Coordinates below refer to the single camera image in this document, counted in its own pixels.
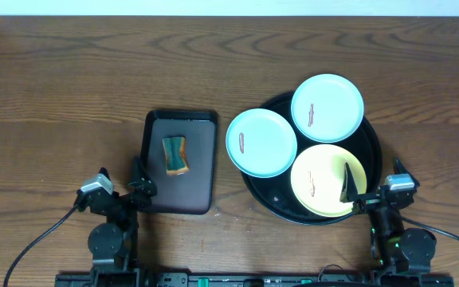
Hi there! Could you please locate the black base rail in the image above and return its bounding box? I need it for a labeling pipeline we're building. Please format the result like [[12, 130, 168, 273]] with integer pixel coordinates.
[[54, 273, 454, 287]]

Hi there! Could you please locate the black rectangular tray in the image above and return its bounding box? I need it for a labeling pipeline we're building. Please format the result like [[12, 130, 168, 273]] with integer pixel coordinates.
[[139, 110, 218, 214]]

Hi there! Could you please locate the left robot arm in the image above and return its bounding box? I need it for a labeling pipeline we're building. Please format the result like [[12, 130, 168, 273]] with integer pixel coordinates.
[[78, 156, 157, 286]]

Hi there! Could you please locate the black round tray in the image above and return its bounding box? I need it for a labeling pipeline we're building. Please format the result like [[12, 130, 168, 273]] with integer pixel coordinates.
[[241, 91, 383, 226]]

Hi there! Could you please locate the light blue plate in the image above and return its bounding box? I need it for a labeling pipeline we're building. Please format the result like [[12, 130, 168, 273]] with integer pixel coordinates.
[[290, 73, 364, 143], [226, 108, 297, 178]]

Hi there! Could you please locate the yellow plate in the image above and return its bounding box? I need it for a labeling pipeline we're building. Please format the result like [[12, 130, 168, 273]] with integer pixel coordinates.
[[290, 144, 367, 218]]

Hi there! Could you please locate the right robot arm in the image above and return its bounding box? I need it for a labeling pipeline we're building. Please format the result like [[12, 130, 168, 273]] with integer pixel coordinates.
[[339, 159, 437, 285]]

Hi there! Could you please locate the green orange sponge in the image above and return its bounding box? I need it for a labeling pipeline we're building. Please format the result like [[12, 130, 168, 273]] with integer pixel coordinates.
[[163, 136, 190, 175]]

